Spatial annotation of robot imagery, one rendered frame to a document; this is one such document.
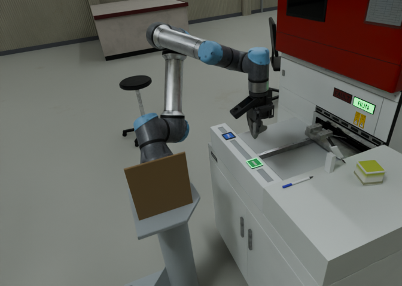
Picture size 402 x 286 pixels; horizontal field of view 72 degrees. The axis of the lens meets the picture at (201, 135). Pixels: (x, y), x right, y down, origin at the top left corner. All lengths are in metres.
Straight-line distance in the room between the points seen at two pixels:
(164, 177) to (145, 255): 1.13
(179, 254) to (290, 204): 0.67
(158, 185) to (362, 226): 0.74
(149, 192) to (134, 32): 5.99
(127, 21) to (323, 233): 6.38
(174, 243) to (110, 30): 5.93
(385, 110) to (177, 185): 0.95
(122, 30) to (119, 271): 5.61
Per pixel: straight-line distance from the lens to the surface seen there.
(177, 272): 1.64
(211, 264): 2.08
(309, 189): 1.16
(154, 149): 1.16
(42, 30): 9.78
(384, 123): 1.47
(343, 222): 1.07
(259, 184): 1.16
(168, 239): 1.42
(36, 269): 2.48
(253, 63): 1.02
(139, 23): 6.96
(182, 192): 1.24
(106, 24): 6.89
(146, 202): 1.22
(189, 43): 1.06
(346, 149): 1.56
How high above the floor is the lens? 1.73
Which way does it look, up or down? 32 degrees down
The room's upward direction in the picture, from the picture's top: 6 degrees counter-clockwise
